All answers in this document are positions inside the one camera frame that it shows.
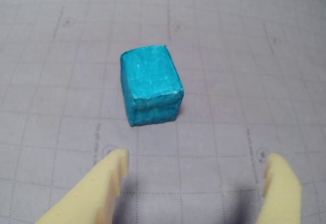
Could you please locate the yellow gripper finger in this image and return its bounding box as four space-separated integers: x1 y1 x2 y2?
37 147 130 224
255 153 304 224

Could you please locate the blue paper-wrapped block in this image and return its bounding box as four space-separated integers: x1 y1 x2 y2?
120 45 184 127

